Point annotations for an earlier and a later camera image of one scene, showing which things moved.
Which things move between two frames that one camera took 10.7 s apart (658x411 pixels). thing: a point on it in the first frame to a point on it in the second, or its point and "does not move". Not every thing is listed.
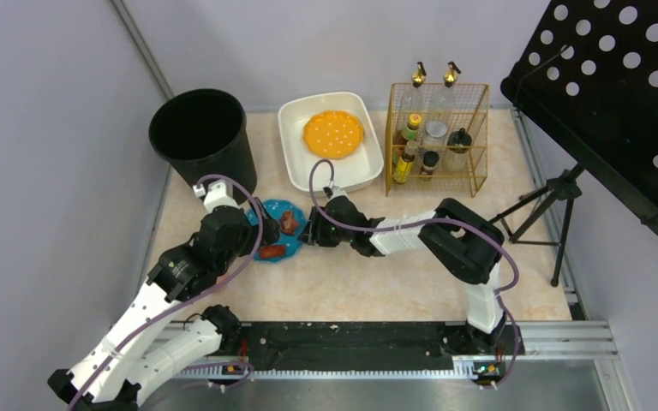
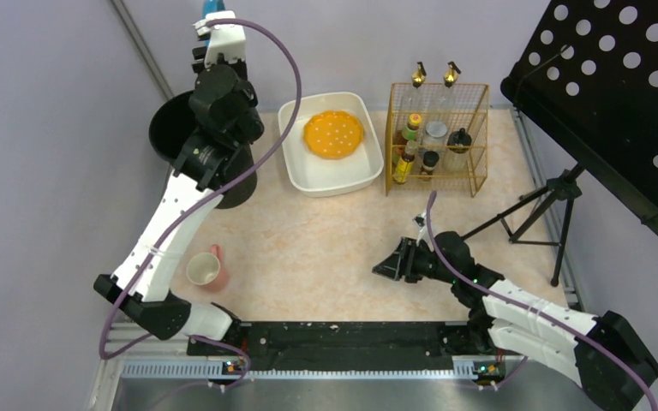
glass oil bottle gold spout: x=451 y=75 does not move
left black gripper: x=269 y=231 to x=199 y=55
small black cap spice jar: x=430 y=160 does not move
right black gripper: x=318 y=229 to x=409 y=259
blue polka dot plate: x=291 y=241 to x=212 y=6
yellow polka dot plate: x=333 y=134 does not move
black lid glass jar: x=459 y=141 does not move
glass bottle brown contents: x=418 y=77 does not move
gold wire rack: x=438 y=139 does not move
